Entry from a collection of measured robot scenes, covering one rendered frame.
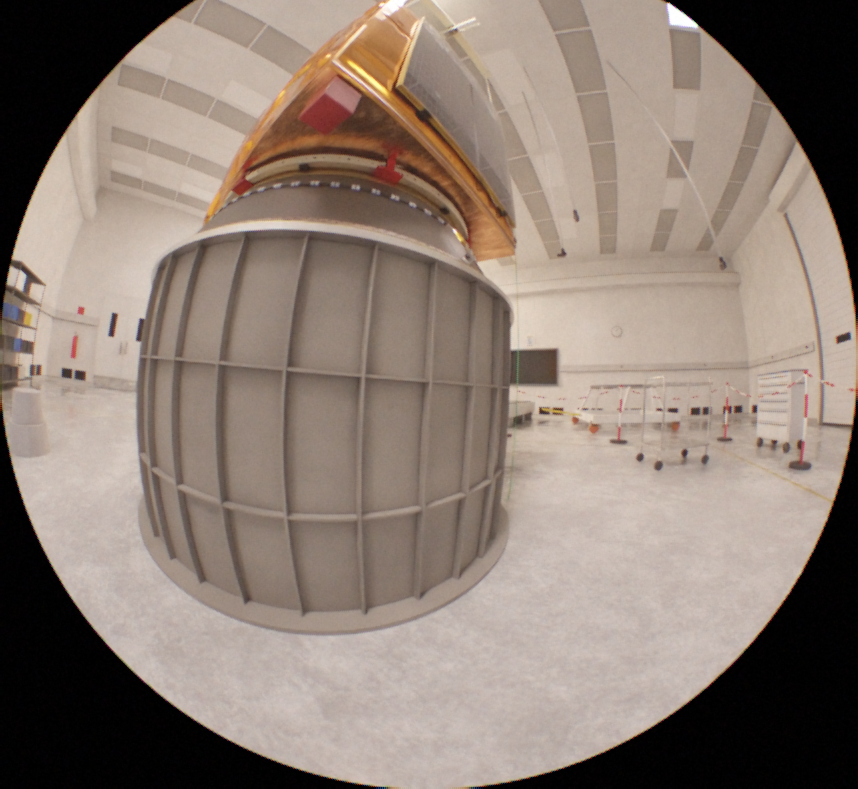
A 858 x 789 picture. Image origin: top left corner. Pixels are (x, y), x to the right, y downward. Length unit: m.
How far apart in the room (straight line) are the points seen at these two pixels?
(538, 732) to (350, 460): 0.86
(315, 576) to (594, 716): 0.84
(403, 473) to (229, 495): 0.50
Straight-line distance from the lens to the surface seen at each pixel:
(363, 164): 1.29
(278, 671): 0.90
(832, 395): 7.66
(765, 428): 4.64
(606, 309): 9.60
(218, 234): 0.90
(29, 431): 2.70
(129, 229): 9.57
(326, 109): 1.04
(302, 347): 0.71
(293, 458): 0.73
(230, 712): 0.86
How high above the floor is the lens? 0.75
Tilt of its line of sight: 6 degrees up
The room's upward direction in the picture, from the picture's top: 3 degrees clockwise
